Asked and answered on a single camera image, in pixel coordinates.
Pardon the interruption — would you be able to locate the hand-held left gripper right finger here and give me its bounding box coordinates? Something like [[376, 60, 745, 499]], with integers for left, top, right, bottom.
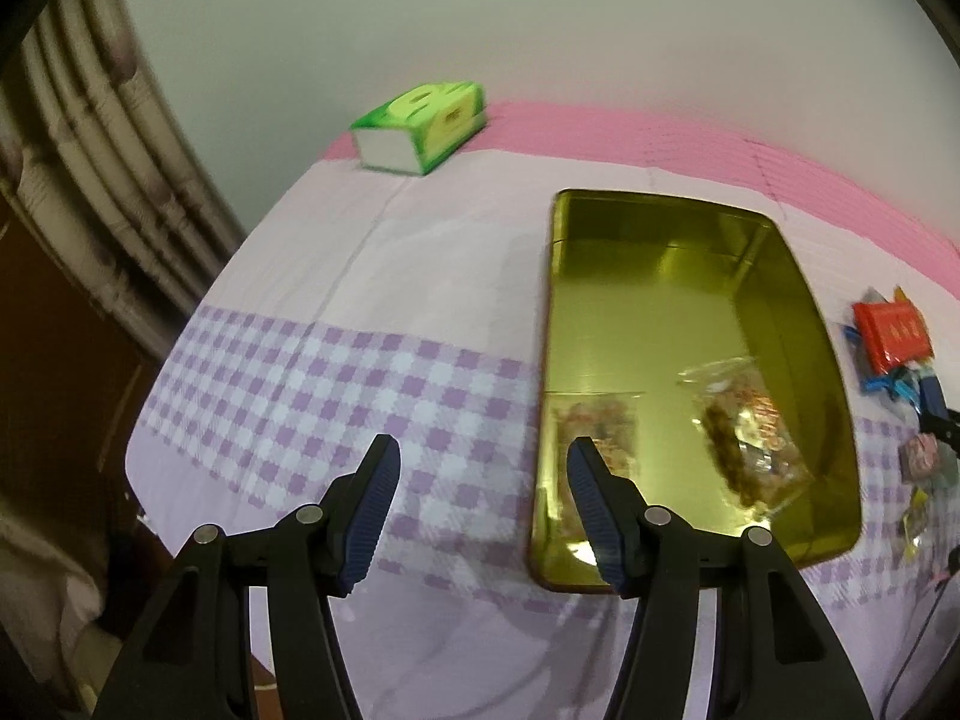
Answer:
[[566, 435, 875, 720]]

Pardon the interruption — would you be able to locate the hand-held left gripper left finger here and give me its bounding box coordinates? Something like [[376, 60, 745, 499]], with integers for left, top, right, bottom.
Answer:
[[91, 433, 402, 720]]

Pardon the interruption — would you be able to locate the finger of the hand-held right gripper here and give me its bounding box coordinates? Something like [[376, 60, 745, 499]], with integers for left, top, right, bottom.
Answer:
[[916, 373, 960, 458]]

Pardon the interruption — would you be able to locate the yellow snack packet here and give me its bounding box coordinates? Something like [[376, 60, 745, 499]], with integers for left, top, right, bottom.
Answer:
[[900, 487, 936, 563]]

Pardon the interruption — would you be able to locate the maroon tin box gold inside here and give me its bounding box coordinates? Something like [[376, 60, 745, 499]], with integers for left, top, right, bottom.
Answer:
[[527, 189, 863, 593]]

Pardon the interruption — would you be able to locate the clear packet of mixed snacks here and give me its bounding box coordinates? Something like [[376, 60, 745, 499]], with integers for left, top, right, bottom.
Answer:
[[541, 388, 650, 496]]

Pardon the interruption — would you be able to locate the clear packet of brown snacks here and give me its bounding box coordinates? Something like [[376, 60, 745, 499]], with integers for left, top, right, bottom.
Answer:
[[679, 356, 818, 522]]

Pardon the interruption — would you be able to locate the blue wrapped snack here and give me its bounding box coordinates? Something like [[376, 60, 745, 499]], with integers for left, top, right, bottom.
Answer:
[[859, 360, 927, 400]]

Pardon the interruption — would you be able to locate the pink snack packet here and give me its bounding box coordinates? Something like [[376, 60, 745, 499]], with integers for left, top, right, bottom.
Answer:
[[898, 433, 957, 485]]

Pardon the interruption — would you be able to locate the red snack packet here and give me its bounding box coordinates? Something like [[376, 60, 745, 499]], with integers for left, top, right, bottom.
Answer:
[[851, 300, 935, 376]]

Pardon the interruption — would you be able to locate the pink and purple checked tablecloth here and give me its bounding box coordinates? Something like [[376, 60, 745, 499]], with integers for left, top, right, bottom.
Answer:
[[124, 97, 960, 720]]

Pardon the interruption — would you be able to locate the white cloth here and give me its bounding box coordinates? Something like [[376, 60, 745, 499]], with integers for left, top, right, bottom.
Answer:
[[0, 510, 106, 665]]

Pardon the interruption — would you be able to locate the brown wooden furniture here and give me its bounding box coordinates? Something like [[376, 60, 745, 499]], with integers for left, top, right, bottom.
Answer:
[[0, 187, 162, 541]]

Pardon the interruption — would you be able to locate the green tissue pack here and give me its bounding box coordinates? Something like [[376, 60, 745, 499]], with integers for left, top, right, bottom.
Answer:
[[351, 80, 488, 177]]

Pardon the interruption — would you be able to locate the beige curtain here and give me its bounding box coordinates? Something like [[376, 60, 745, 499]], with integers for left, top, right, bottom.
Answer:
[[0, 0, 248, 361]]

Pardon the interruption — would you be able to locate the thin dark cable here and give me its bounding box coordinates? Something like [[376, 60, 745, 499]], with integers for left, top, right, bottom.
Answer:
[[889, 570, 960, 720]]

